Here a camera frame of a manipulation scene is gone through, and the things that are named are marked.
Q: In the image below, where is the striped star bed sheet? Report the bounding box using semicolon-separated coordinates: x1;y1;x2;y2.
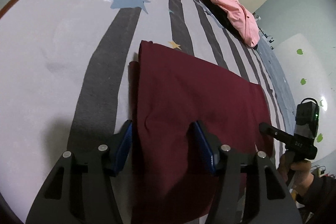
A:
1;0;294;222

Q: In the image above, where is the person's right hand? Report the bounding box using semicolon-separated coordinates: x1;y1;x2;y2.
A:
277;153;314;196

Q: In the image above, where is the pink hoodie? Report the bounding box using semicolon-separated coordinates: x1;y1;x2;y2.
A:
210;0;260;48

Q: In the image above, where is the white headboard with apples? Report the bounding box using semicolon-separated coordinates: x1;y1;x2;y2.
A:
274;34;335;160

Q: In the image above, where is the dark red garment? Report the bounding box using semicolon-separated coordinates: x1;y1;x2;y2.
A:
131;41;273;223

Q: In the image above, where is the white nightstand with clutter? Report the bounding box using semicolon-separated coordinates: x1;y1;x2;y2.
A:
252;12;274;50

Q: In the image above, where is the black garment under hoodie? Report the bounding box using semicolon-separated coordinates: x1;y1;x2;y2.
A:
202;0;243;42

